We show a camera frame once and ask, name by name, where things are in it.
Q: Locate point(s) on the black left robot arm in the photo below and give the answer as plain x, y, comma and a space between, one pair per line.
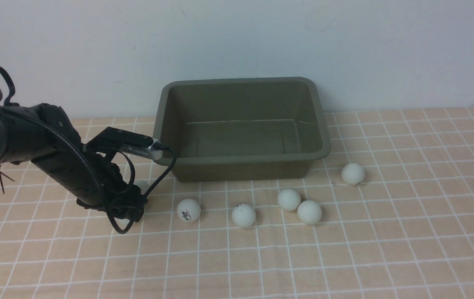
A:
44, 135

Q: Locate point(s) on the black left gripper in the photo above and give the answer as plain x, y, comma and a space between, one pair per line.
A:
125, 198

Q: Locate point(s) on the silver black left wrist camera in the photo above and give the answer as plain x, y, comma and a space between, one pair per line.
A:
113, 140

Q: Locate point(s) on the white ping-pong ball red logo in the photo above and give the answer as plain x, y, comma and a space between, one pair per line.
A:
188, 210

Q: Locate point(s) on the olive green plastic bin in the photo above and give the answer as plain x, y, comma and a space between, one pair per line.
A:
241, 129

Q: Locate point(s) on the beige checkered tablecloth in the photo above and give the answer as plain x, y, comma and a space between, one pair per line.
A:
405, 232

